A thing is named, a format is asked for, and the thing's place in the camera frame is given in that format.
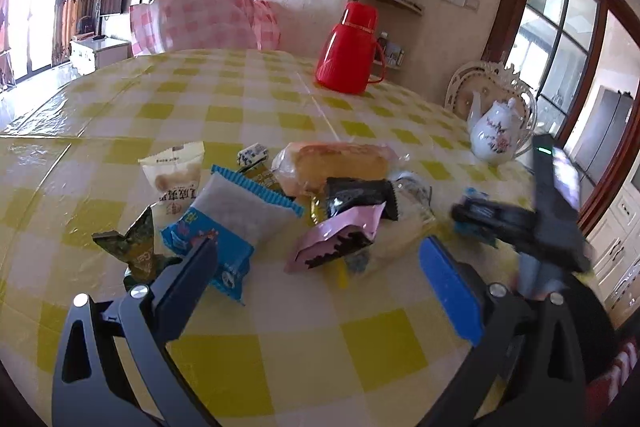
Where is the green garlic pea packet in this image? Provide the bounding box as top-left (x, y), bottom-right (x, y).
top-left (92, 206), bottom-right (181, 291)

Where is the bread loaf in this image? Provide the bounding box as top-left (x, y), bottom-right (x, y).
top-left (271, 142), bottom-right (404, 197)

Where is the white floral teapot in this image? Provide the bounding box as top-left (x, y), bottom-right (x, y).
top-left (466, 91), bottom-right (532, 166)

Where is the clear wrapped pastry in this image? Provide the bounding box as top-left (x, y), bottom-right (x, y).
top-left (390, 170), bottom-right (437, 244)

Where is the ornate white chair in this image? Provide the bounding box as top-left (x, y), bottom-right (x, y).
top-left (444, 61), bottom-right (537, 147)

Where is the pink snack packet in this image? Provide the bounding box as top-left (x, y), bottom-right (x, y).
top-left (284, 202), bottom-right (386, 273)

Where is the black snack packet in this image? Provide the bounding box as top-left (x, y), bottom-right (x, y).
top-left (324, 178), bottom-right (399, 221)

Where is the yellow checkered tablecloth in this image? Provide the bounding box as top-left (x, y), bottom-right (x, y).
top-left (1, 50), bottom-right (532, 426)

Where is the blue white snack packet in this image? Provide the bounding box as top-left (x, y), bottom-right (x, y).
top-left (160, 165), bottom-right (304, 303)

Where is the white biscuit packet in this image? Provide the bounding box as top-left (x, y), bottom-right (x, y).
top-left (138, 141), bottom-right (205, 230)

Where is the red thermos jug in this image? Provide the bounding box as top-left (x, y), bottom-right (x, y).
top-left (314, 1), bottom-right (386, 95)

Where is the dark green yellow packet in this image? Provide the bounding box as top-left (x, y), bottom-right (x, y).
top-left (239, 162), bottom-right (284, 195)

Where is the wooden corner shelf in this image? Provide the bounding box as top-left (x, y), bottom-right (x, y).
top-left (357, 0), bottom-right (423, 72)

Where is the small blue white candy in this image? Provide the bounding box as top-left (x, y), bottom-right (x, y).
top-left (236, 143), bottom-right (269, 168)

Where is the white tv cabinet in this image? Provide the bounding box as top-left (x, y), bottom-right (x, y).
top-left (70, 37), bottom-right (131, 76)

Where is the pink checkered chair cover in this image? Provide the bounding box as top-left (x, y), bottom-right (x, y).
top-left (129, 0), bottom-right (281, 55)

